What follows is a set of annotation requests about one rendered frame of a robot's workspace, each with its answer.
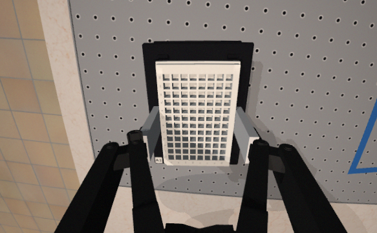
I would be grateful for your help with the blue tape outline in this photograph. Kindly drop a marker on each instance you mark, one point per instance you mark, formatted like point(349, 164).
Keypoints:
point(362, 145)

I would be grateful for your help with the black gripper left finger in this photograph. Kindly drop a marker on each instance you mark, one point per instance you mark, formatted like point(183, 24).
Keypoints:
point(89, 210)

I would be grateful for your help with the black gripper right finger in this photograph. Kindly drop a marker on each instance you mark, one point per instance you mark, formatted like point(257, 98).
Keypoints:
point(308, 209)

